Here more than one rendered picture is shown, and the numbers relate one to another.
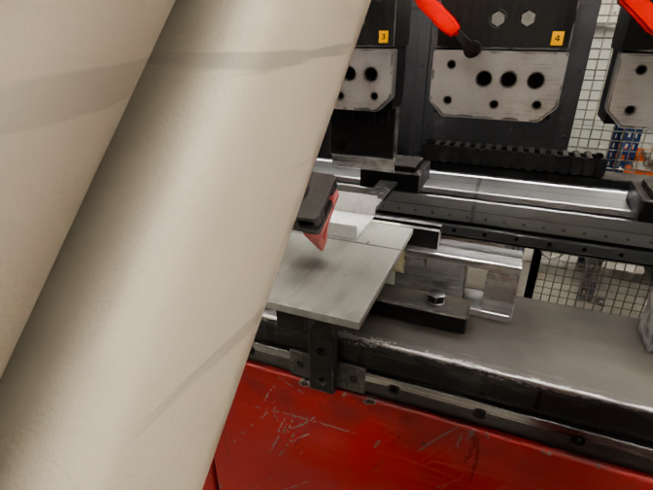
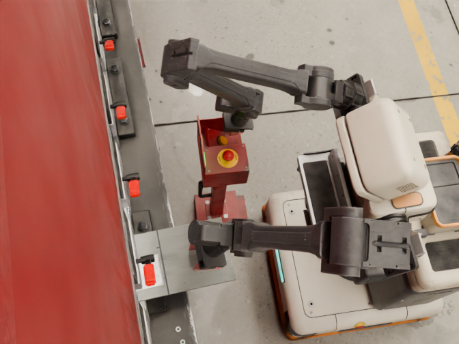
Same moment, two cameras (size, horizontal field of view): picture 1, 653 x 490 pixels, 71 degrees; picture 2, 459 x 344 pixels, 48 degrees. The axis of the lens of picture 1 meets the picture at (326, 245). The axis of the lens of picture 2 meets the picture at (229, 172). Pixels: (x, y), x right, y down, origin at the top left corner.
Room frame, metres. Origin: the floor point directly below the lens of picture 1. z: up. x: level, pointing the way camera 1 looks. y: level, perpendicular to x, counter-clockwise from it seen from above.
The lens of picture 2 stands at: (0.70, 0.31, 2.37)
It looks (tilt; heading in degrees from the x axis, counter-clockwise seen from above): 66 degrees down; 227
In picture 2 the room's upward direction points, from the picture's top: 8 degrees clockwise
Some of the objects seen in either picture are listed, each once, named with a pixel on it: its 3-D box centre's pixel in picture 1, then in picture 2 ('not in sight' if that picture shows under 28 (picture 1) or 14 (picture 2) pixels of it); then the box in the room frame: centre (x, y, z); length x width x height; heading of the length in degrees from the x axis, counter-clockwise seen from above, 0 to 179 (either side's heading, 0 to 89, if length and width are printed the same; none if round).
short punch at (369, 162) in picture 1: (362, 138); not in sight; (0.68, -0.06, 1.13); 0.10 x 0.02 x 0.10; 68
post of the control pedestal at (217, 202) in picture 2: not in sight; (218, 188); (0.19, -0.30, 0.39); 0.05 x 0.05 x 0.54; 63
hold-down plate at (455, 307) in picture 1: (370, 297); (149, 260); (0.61, -0.07, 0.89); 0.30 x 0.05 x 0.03; 68
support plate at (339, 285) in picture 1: (326, 258); (181, 257); (0.54, 0.00, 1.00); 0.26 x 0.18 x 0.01; 158
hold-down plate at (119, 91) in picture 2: not in sight; (120, 97); (0.40, -0.59, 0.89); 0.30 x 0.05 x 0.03; 68
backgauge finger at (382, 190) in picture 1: (386, 181); not in sight; (0.83, -0.11, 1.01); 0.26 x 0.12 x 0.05; 158
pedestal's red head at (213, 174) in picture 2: not in sight; (223, 150); (0.19, -0.30, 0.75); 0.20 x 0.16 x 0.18; 63
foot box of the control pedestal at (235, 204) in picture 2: not in sight; (222, 213); (0.16, -0.28, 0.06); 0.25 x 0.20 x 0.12; 153
